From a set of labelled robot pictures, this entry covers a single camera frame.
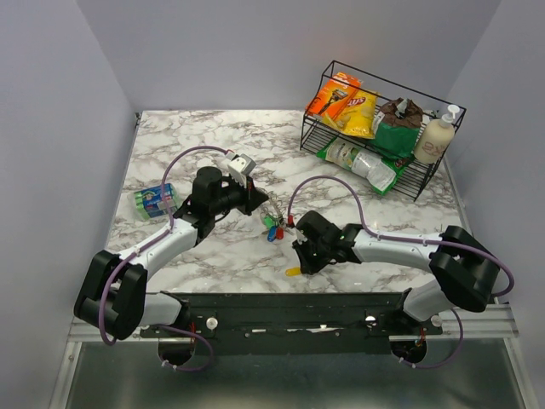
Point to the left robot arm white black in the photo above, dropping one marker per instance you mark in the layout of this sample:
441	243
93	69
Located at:
113	296

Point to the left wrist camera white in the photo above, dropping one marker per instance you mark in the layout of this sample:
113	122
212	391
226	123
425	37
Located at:
239	167

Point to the blue key tag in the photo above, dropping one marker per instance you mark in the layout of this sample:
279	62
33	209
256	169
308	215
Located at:
272	234

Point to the yellow key tag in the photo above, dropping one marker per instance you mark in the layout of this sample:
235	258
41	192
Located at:
292	272

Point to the yellow chips bag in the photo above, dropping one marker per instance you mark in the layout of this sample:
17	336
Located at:
356	117

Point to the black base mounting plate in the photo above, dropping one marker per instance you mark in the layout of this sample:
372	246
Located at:
307	323

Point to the green key tag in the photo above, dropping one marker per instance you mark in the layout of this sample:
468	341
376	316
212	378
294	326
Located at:
269	222

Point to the metal keyring holder with rings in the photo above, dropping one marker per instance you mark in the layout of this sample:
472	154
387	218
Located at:
272	208

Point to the brown crumpled bag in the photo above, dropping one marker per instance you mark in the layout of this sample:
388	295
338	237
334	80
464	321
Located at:
402	112

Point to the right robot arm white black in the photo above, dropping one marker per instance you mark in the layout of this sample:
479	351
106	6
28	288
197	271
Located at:
463	273

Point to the black wire basket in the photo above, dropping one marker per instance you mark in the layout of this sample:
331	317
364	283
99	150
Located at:
315	134

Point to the aluminium frame rail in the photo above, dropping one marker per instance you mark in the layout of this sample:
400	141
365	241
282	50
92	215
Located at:
497	321

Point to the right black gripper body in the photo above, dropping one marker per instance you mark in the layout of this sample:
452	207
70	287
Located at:
318	253

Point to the cream lotion pump bottle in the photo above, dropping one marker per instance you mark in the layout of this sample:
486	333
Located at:
436	136

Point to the dark green bag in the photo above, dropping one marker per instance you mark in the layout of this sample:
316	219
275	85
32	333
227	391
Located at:
395	142

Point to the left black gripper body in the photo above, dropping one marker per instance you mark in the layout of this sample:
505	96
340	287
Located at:
240	200

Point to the green sponge pack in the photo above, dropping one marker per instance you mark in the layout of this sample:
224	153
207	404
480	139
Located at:
153	202

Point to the orange razor package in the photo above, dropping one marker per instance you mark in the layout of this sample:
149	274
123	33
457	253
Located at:
333	96

